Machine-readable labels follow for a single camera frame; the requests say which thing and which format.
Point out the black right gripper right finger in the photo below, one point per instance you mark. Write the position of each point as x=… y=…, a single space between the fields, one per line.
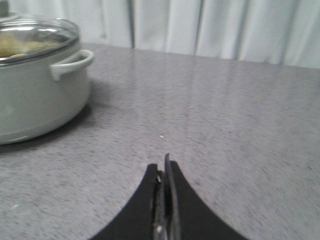
x=188 y=217

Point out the white pleated curtain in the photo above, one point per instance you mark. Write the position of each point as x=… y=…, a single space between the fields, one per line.
x=267 y=31

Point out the yellow corn cob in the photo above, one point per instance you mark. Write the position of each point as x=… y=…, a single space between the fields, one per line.
x=10 y=45

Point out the pale green electric cooking pot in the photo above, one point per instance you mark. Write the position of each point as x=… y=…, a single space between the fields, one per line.
x=41 y=95

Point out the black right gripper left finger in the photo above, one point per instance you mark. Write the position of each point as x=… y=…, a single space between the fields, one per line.
x=136 y=219

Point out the glass pot lid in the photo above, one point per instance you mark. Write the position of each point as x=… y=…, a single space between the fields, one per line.
x=30 y=27

